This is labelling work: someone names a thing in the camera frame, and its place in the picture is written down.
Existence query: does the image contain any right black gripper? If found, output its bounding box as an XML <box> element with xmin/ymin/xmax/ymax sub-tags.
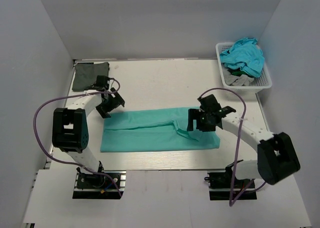
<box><xmin>187</xmin><ymin>109</ymin><xmax>216</xmax><ymax>132</ymax></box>

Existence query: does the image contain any teal t shirt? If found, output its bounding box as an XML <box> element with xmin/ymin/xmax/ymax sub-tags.
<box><xmin>100</xmin><ymin>107</ymin><xmax>220</xmax><ymax>153</ymax></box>

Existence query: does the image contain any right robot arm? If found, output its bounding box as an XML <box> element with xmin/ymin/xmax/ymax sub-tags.
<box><xmin>187</xmin><ymin>106</ymin><xmax>301</xmax><ymax>187</ymax></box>

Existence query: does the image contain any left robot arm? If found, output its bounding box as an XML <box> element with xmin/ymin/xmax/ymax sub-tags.
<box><xmin>52</xmin><ymin>88</ymin><xmax>125</xmax><ymax>187</ymax></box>

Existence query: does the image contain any folded dark green t shirt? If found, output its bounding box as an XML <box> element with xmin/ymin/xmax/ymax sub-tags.
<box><xmin>72</xmin><ymin>62</ymin><xmax>110</xmax><ymax>92</ymax></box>

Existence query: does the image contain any grey cloth in basket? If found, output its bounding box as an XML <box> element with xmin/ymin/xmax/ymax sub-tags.
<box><xmin>222</xmin><ymin>69</ymin><xmax>254</xmax><ymax>86</ymax></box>

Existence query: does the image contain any green cloth in basket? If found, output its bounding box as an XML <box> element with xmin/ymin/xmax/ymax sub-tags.
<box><xmin>229</xmin><ymin>69</ymin><xmax>247</xmax><ymax>77</ymax></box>

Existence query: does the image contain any white plastic basket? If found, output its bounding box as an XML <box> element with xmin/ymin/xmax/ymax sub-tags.
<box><xmin>215</xmin><ymin>42</ymin><xmax>272</xmax><ymax>93</ymax></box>

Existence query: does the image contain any light blue t shirt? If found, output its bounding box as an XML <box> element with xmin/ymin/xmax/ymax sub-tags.
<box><xmin>219</xmin><ymin>38</ymin><xmax>265</xmax><ymax>78</ymax></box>

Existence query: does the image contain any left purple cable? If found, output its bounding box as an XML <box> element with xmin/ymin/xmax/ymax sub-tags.
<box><xmin>33</xmin><ymin>77</ymin><xmax>124</xmax><ymax>197</ymax></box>

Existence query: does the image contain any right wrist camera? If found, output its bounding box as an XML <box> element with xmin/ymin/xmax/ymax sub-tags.
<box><xmin>197</xmin><ymin>94</ymin><xmax>236</xmax><ymax>117</ymax></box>

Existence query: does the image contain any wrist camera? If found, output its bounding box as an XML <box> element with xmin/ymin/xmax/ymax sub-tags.
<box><xmin>197</xmin><ymin>94</ymin><xmax>236</xmax><ymax>117</ymax></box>
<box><xmin>84</xmin><ymin>75</ymin><xmax>111</xmax><ymax>91</ymax></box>

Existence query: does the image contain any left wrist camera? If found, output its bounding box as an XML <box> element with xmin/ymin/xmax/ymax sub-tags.
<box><xmin>84</xmin><ymin>75</ymin><xmax>111</xmax><ymax>91</ymax></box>

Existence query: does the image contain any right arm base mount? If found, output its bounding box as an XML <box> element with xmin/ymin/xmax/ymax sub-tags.
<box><xmin>204</xmin><ymin>171</ymin><xmax>257</xmax><ymax>201</ymax></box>

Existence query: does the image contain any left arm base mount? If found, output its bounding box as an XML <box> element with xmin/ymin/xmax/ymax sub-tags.
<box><xmin>72</xmin><ymin>171</ymin><xmax>126</xmax><ymax>200</ymax></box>

